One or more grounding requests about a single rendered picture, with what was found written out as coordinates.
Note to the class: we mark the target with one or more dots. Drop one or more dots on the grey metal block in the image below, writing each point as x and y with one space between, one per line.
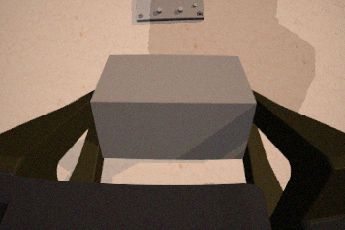
173 107

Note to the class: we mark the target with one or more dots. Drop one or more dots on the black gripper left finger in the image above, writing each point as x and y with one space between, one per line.
34 148

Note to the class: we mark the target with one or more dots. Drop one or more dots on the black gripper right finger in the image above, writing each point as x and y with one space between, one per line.
316 153

